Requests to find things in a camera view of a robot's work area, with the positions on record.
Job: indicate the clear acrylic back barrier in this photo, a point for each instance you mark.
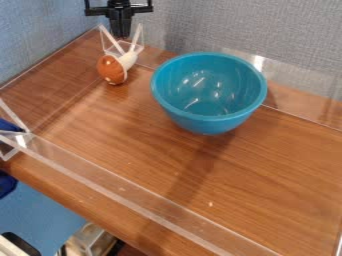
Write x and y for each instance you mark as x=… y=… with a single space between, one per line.
x=300 y=92

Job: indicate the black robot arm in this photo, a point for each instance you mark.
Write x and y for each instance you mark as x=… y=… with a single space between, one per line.
x=119 y=12

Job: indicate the clear acrylic corner bracket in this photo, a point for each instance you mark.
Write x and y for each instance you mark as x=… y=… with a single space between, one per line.
x=121 y=46

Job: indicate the brown spotted toy mushroom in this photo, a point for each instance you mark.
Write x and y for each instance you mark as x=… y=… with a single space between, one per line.
x=112 y=68

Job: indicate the clear acrylic barrier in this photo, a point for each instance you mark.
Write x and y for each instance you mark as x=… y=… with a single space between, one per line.
x=157 y=209
x=300 y=92

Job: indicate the black and white object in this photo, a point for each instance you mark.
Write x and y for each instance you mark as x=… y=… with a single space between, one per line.
x=13 y=246

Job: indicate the blue plastic bowl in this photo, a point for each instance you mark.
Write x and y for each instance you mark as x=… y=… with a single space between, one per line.
x=208 y=91

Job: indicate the clear acrylic front barrier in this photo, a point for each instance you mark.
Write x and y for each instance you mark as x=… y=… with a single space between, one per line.
x=157 y=209

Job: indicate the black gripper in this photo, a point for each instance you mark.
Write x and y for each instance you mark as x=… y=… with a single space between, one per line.
x=123 y=7

